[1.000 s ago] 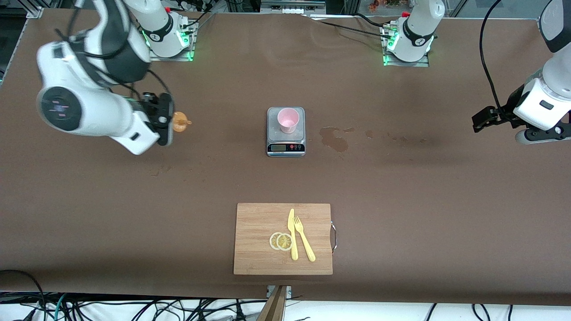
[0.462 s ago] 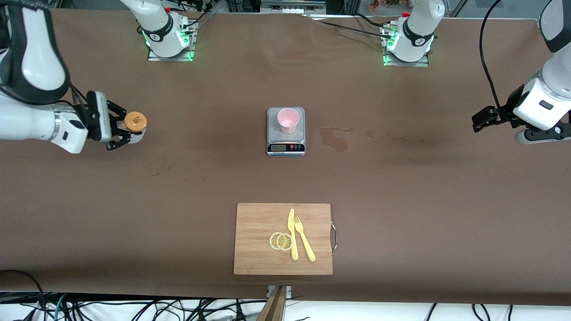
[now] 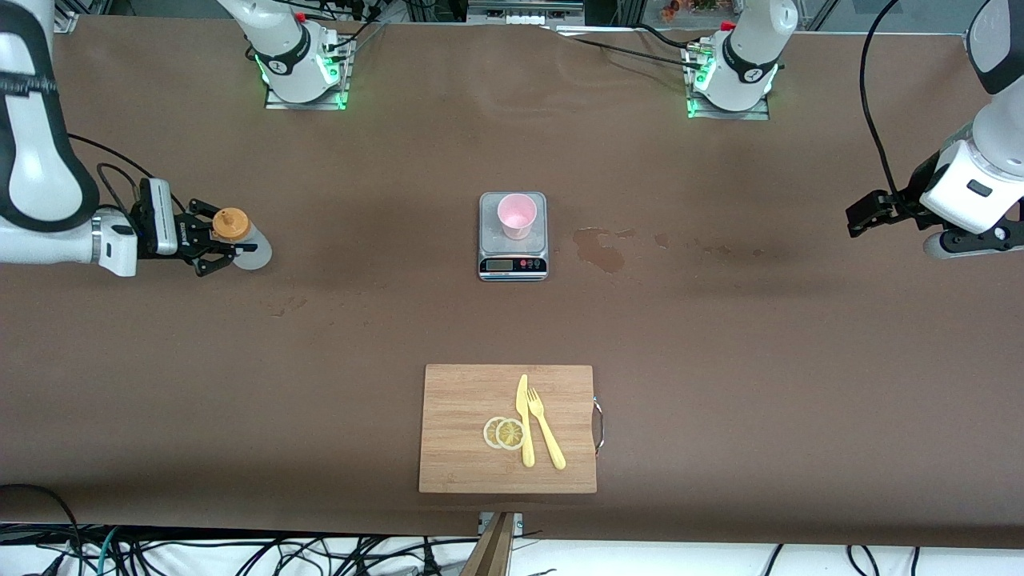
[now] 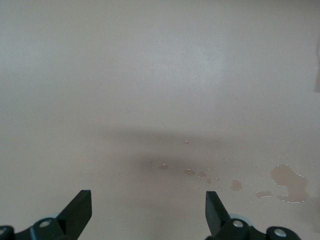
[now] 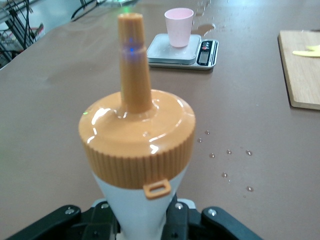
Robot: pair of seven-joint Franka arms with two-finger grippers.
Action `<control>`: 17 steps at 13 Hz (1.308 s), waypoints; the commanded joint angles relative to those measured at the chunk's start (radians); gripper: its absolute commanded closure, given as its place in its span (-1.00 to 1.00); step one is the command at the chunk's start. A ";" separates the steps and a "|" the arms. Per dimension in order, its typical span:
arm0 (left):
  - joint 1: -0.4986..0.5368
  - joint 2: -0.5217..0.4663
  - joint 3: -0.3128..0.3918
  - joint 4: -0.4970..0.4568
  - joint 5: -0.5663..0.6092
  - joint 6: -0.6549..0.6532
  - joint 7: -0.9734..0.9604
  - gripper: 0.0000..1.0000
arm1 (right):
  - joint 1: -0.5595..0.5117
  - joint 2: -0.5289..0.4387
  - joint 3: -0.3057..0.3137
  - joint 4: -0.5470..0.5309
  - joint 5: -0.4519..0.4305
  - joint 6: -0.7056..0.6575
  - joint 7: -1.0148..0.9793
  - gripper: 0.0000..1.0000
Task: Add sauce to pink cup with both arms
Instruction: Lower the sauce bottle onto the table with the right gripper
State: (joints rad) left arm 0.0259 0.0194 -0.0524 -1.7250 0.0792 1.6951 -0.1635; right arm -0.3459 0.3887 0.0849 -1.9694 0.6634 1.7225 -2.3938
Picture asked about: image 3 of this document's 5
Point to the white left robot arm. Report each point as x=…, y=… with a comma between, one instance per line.
x=748, y=64

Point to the yellow plastic knife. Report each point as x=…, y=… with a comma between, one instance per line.
x=528, y=448

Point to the metal table corner bracket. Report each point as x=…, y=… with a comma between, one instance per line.
x=68, y=22

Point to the wooden cutting board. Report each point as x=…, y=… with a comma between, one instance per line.
x=456, y=400

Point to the brown table cover sheet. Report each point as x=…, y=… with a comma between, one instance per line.
x=160, y=400

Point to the lemon slice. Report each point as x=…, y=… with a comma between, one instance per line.
x=510, y=434
x=488, y=433

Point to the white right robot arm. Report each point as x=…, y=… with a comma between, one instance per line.
x=40, y=176

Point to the wooden post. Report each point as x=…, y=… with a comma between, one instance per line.
x=490, y=552

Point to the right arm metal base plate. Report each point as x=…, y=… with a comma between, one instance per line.
x=276, y=102

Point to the yellow plastic fork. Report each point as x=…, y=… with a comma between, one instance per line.
x=552, y=448

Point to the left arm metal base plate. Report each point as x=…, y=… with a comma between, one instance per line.
x=760, y=114

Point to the silver digital kitchen scale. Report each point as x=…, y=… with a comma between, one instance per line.
x=490, y=244

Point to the small metal bracket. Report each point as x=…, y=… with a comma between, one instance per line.
x=520, y=524

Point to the pink plastic cup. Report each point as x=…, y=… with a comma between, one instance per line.
x=517, y=214

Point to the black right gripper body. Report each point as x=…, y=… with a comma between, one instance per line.
x=186, y=238

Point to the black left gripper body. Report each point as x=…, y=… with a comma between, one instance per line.
x=906, y=202

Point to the squeeze bottle with orange cap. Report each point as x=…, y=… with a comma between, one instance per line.
x=232, y=226

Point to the white power strip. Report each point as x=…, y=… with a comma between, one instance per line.
x=524, y=16

